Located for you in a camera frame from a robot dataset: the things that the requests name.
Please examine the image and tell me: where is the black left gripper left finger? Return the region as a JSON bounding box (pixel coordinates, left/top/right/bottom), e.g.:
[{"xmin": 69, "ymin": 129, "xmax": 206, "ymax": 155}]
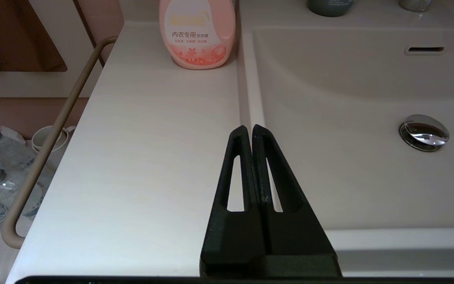
[{"xmin": 200, "ymin": 125, "xmax": 267, "ymax": 266}]

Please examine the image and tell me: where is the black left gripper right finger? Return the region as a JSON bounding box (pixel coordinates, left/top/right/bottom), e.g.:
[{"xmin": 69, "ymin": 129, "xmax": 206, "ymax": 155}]
[{"xmin": 252, "ymin": 124, "xmax": 336, "ymax": 255}]

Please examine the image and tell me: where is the white ceramic sink basin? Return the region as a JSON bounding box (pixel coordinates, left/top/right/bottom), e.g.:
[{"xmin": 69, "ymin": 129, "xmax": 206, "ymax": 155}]
[{"xmin": 238, "ymin": 0, "xmax": 454, "ymax": 277}]

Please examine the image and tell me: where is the chrome faucet body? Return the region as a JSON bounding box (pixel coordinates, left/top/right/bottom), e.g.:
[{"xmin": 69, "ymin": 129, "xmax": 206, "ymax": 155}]
[{"xmin": 399, "ymin": 0, "xmax": 432, "ymax": 12}]

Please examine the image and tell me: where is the chrome drain stopper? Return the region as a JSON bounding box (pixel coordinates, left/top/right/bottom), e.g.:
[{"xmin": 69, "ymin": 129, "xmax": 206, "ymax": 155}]
[{"xmin": 399, "ymin": 114, "xmax": 450, "ymax": 152}]

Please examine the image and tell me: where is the pink detergent pump bottle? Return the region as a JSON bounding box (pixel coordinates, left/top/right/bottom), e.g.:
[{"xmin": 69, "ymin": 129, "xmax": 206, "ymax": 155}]
[{"xmin": 159, "ymin": 0, "xmax": 236, "ymax": 70}]

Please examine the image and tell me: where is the white mug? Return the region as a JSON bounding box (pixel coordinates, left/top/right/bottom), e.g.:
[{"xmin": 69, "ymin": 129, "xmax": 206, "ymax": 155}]
[{"xmin": 32, "ymin": 125, "xmax": 75, "ymax": 155}]

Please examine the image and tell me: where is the dark grey soap dispenser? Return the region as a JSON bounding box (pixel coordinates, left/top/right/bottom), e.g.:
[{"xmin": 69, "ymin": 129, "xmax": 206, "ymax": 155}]
[{"xmin": 306, "ymin": 0, "xmax": 355, "ymax": 17}]

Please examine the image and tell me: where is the clear plastic water bottle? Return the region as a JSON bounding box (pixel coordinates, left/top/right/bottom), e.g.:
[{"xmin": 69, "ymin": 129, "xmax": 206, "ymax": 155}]
[
  {"xmin": 0, "ymin": 127, "xmax": 38, "ymax": 174},
  {"xmin": 0, "ymin": 168, "xmax": 46, "ymax": 228}
]

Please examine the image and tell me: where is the beige towel rail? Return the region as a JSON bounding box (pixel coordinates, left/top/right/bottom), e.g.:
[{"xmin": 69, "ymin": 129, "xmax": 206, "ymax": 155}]
[{"xmin": 1, "ymin": 37, "xmax": 118, "ymax": 249}]

